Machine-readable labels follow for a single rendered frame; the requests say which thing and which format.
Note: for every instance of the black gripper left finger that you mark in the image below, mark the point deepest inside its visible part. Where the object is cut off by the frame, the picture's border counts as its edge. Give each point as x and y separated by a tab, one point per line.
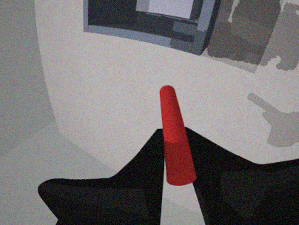
131	196

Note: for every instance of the red peg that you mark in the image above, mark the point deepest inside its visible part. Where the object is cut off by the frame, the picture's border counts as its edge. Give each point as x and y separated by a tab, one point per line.
178	157

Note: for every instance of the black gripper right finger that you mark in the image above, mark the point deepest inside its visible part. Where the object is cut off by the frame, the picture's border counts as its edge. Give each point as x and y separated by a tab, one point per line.
231	189

